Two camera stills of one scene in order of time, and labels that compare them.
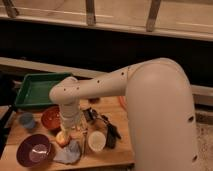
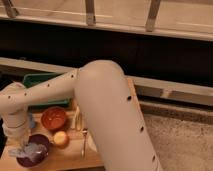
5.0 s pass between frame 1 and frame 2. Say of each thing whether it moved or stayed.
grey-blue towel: moved
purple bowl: stayed
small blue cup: stayed
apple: stayed
